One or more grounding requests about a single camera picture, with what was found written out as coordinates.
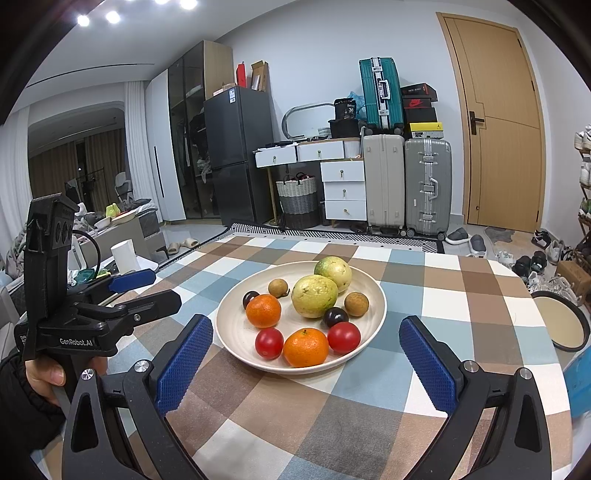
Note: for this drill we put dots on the white office chair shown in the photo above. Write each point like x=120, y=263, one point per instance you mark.
x=123, y=187

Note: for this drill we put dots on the blue plastic bin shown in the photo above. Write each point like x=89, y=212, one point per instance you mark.
x=579, y=387

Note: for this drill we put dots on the grey slipper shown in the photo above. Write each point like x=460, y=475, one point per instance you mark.
x=478, y=245
x=457, y=235

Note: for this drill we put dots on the teal suitcase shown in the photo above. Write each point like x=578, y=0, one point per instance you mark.
x=379, y=94

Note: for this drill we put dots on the black storage bin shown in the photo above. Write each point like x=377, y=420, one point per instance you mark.
x=345, y=128

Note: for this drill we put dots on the dark purple plum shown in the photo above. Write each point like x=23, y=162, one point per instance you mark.
x=335, y=317
x=250, y=299

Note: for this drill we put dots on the dark glass door wardrobe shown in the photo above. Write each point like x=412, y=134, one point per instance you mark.
x=194, y=115

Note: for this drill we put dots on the dark grey fridge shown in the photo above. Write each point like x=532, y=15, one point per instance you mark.
x=238, y=154

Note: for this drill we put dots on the white drawer cabinet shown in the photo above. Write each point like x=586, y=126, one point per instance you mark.
x=344, y=189

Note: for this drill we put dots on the grey floor mat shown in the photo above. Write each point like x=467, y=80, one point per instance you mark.
x=499, y=235

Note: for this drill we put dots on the white desk with drawers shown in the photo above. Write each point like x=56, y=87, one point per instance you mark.
x=304, y=151

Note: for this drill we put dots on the white wardrobe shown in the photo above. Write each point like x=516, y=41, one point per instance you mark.
x=161, y=138

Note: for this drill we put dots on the oval silver frame mirror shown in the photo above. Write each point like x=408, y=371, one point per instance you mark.
x=287, y=119

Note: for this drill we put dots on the yellow black shoe box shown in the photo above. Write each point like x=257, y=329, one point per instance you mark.
x=425, y=128

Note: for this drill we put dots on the pile of shoes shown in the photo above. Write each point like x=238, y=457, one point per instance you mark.
x=531, y=263

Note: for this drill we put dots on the red tomato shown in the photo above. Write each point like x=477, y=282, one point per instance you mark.
x=269, y=344
x=344, y=338

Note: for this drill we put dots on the wooden shoe rack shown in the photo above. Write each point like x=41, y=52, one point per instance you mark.
x=584, y=184

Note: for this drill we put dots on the woven laundry basket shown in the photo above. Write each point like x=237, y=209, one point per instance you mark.
x=299, y=198

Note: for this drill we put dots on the beige slipper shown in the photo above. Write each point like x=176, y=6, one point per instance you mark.
x=188, y=242
x=173, y=248

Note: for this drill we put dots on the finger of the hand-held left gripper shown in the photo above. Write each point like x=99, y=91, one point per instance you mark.
x=147, y=307
x=131, y=280

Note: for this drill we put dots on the orange mandarin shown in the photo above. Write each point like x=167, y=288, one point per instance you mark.
x=305, y=348
x=263, y=311

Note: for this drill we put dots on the white paper towel roll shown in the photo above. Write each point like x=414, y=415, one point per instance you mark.
x=125, y=256

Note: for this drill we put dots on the black-rimmed round stool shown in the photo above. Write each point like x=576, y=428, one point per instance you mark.
x=558, y=321

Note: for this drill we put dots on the black shoe box red sides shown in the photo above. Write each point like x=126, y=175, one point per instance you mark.
x=418, y=90

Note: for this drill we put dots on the brown longan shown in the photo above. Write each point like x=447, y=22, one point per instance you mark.
x=279, y=288
x=356, y=304

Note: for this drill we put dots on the open cardboard box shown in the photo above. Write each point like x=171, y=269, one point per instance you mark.
x=259, y=77

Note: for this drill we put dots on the beige suitcase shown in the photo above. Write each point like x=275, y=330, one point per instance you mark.
x=383, y=182

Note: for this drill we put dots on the plain black shoe box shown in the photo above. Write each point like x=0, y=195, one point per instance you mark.
x=420, y=115

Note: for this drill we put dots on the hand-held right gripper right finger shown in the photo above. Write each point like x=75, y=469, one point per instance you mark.
x=429, y=369

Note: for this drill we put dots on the brown cardboard box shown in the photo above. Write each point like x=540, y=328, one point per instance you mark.
x=571, y=277

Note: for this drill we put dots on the wooden door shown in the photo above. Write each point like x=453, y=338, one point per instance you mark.
x=498, y=101

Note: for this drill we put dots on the silver suitcase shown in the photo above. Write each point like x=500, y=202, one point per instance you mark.
x=427, y=184

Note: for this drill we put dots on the white curtain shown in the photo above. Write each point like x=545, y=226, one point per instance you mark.
x=136, y=138

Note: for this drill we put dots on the green speckled round fruit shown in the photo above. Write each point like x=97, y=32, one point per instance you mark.
x=315, y=295

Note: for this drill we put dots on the yellow speckled round fruit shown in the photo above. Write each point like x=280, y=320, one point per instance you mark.
x=334, y=274

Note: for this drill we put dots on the person's left forearm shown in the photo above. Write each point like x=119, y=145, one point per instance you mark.
x=18, y=415

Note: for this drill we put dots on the person's left hand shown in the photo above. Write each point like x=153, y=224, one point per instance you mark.
x=44, y=376

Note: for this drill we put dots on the blue plastic bag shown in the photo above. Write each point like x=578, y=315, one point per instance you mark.
x=358, y=101

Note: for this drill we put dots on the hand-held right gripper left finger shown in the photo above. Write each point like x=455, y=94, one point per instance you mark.
x=184, y=364

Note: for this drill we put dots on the cream round plate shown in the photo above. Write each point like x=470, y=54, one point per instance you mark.
x=231, y=321

